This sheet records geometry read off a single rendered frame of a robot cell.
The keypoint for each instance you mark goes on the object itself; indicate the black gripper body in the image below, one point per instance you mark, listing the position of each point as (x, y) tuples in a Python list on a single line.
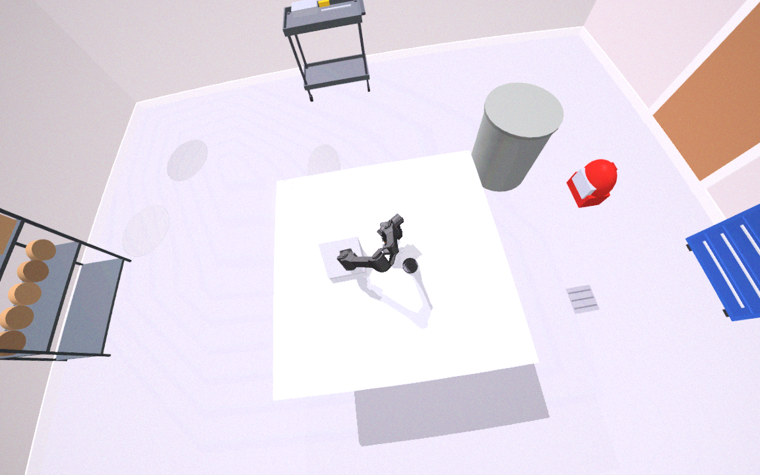
[(385, 251)]

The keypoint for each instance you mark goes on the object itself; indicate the dark grey round pedestal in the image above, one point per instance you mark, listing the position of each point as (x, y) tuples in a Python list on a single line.
[(410, 265)]

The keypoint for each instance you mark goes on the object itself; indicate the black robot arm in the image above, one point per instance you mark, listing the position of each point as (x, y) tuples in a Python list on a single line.
[(392, 231)]

